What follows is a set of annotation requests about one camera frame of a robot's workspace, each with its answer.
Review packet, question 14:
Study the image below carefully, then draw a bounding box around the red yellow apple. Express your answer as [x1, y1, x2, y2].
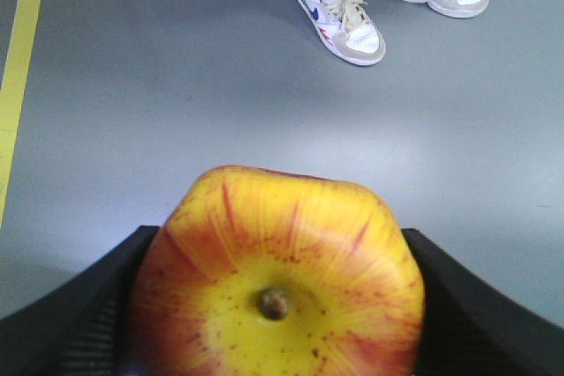
[127, 166, 425, 375]

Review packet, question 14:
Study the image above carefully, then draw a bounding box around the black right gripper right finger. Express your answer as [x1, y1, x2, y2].
[403, 229, 563, 375]

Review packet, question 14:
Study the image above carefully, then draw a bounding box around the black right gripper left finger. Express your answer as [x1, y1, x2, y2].
[1, 226, 158, 375]

